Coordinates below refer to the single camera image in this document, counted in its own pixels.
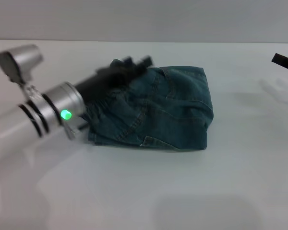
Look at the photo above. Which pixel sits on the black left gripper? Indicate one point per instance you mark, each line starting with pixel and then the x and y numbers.
pixel 103 80

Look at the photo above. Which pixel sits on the blue denim shorts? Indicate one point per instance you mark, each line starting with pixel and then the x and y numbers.
pixel 163 112

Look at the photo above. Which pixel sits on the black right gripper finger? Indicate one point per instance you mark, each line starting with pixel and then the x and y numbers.
pixel 284 61

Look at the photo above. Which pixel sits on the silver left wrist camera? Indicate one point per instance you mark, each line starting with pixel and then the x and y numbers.
pixel 19 62

